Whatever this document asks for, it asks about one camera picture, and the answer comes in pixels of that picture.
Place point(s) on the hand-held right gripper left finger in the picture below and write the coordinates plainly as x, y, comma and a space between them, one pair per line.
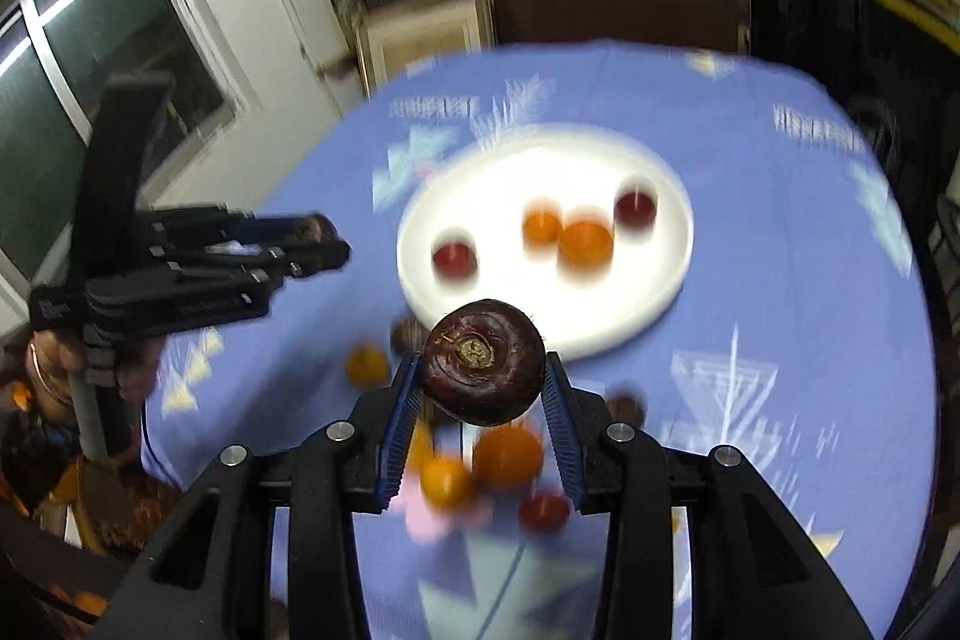
401, 430

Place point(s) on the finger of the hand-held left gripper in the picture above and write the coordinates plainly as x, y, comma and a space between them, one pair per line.
225, 224
300, 261

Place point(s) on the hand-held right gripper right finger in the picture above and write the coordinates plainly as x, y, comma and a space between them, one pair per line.
559, 430

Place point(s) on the small dark water chestnut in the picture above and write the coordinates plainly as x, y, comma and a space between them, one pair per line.
626, 411
316, 227
405, 336

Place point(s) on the small orange tangerine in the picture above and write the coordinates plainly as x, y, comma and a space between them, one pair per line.
585, 242
367, 364
508, 456
541, 227
448, 482

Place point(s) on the small red plum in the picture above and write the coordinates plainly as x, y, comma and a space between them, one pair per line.
636, 206
544, 511
454, 257

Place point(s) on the white round plate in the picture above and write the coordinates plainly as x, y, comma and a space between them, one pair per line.
510, 291

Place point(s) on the person's left forearm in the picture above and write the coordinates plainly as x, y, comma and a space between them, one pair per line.
26, 407

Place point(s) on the person's left hand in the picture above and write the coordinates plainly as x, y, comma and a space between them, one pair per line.
139, 370

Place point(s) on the white framed window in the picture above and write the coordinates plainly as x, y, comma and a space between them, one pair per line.
37, 123

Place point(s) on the person's patterned clothing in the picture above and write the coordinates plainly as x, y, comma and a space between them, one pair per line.
112, 505

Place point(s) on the blue printed tablecloth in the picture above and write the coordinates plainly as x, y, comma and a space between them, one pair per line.
750, 310

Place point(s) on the white cabinet with wood panel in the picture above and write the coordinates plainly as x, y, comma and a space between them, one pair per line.
420, 48

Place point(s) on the brown cardboard sheet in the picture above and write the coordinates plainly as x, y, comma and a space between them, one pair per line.
615, 3

